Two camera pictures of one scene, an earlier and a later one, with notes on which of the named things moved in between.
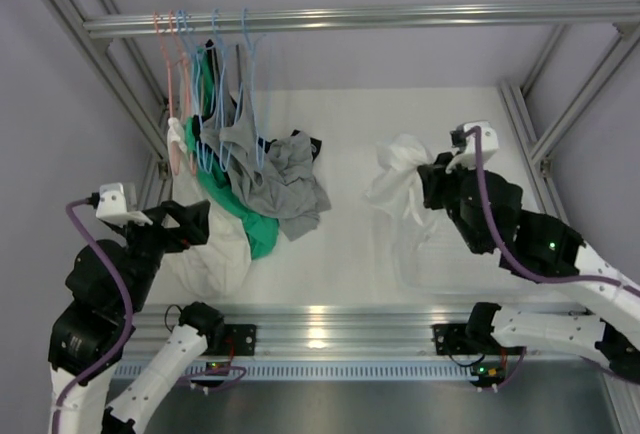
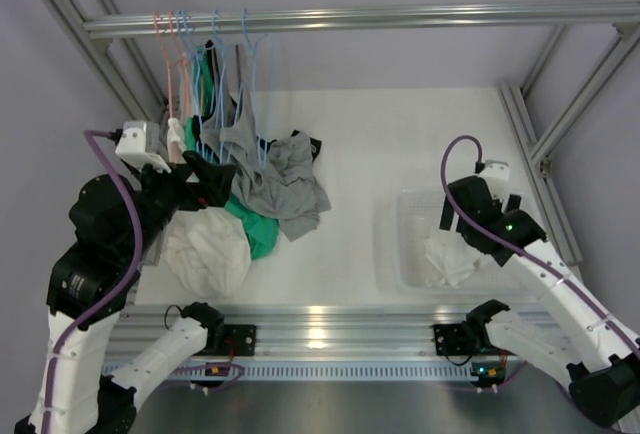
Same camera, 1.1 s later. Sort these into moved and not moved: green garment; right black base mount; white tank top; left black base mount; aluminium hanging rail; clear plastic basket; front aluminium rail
Moved: white tank top
Not moved: aluminium hanging rail; left black base mount; green garment; right black base mount; clear plastic basket; front aluminium rail
